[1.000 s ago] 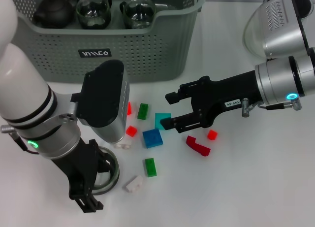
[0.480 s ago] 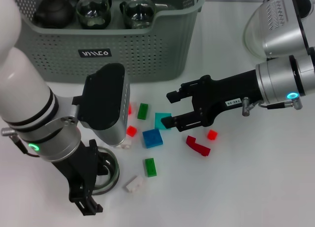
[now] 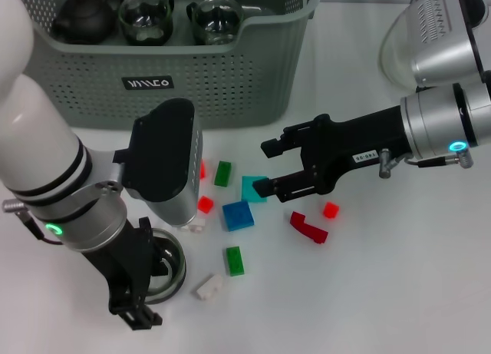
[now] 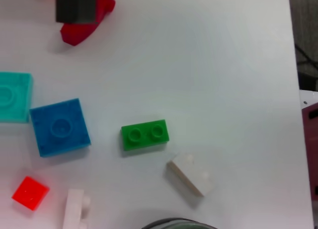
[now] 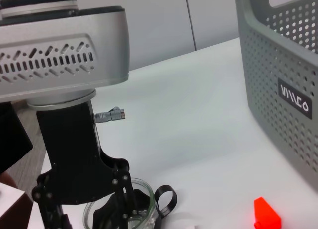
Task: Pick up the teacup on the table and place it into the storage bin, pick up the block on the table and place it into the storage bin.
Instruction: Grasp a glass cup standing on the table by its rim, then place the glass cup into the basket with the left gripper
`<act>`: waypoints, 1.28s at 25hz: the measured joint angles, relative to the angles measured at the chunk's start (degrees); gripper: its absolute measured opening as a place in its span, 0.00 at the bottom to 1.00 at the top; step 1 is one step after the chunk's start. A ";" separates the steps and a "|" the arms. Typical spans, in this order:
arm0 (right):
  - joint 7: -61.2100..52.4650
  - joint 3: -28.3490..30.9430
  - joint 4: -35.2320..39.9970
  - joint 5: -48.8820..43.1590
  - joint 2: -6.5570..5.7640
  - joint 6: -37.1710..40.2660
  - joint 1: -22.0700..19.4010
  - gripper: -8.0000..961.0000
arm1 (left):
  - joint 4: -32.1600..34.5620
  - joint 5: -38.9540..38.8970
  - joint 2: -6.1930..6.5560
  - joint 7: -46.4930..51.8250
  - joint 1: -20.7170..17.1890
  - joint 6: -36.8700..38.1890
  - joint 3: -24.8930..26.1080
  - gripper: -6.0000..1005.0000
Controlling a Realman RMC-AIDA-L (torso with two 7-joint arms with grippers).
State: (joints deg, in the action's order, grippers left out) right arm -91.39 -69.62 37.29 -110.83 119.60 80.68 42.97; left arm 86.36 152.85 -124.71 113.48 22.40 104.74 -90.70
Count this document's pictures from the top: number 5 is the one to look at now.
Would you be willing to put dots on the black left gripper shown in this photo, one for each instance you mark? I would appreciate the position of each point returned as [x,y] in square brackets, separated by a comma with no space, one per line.
[72,152]

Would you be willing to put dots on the glass teacup with black holder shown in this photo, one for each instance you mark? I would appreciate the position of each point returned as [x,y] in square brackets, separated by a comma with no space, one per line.
[141,199]

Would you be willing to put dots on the red sloped toy block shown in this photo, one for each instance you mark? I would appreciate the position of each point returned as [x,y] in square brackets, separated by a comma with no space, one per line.
[265,211]

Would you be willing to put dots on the grey-green perforated storage bin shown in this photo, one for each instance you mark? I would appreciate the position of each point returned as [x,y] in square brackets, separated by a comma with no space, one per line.
[273,90]

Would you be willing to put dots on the black boxy object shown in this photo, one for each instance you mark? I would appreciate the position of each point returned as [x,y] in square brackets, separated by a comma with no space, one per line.
[12,139]

